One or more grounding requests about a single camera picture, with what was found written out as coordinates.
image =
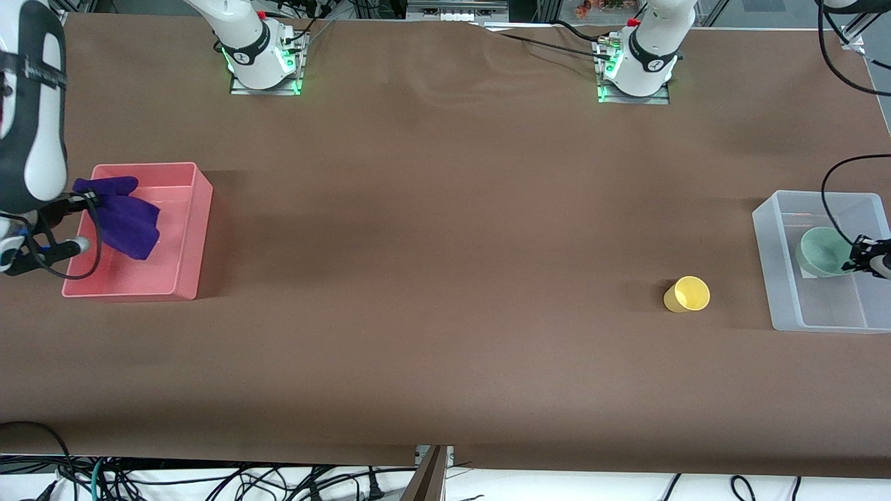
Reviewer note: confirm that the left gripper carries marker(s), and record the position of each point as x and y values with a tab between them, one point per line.
865	255

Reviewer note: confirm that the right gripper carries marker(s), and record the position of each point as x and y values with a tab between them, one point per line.
64	204

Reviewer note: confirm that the green bowl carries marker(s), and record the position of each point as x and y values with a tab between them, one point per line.
821	252

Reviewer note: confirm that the purple microfibre cloth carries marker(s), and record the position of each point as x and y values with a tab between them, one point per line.
125	219

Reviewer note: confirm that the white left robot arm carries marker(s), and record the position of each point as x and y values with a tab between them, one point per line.
651	49

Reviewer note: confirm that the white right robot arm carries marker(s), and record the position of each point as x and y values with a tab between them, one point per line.
38	139

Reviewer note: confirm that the yellow cup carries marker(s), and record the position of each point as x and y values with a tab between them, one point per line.
688	294

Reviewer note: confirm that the translucent plastic box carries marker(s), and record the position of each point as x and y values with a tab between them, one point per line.
814	306

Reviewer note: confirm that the pink plastic box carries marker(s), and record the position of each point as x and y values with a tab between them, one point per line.
174	271

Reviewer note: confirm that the wooden table leg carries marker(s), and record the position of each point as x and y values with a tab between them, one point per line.
424	480

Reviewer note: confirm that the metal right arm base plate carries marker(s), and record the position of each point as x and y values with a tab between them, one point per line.
240	89

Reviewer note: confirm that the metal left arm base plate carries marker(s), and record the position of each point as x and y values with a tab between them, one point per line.
661	97

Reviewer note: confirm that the aluminium frame rail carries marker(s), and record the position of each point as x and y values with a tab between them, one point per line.
456	10

